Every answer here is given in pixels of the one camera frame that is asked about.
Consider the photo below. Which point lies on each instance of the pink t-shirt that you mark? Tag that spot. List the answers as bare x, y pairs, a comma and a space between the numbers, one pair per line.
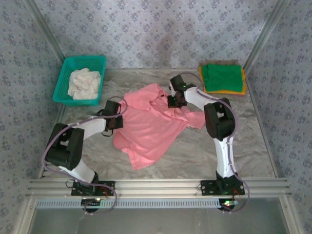
146, 131

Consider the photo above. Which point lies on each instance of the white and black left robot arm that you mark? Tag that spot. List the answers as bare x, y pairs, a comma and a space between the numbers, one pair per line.
92, 126

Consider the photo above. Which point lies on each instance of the stack of folded clothes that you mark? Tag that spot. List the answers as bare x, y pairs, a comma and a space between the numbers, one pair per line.
229, 92

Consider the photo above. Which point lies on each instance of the crumpled white t-shirt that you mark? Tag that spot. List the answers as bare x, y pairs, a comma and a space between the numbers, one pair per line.
83, 83

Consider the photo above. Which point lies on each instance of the folded green t-shirt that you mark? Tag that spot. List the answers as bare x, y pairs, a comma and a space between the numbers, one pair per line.
224, 78

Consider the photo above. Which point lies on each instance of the teal plastic basket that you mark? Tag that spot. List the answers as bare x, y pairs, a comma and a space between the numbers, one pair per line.
80, 62

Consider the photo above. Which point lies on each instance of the black left controller board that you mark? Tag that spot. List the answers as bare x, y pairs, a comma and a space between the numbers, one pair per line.
91, 204

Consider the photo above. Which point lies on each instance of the black controller board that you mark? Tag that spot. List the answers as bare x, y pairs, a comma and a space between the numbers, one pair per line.
91, 204
228, 204

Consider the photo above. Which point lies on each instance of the black right controller board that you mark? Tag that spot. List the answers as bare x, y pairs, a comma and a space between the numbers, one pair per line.
228, 204

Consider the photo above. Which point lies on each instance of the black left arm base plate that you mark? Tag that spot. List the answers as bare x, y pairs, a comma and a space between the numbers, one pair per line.
109, 185

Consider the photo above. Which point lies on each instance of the aluminium mounting rail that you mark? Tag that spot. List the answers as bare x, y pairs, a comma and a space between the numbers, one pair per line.
158, 187

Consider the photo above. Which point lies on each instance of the aluminium frame post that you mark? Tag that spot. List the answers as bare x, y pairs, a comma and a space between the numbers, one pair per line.
268, 26
44, 29

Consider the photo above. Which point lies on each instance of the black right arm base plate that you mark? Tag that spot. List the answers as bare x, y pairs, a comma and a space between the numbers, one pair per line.
207, 187

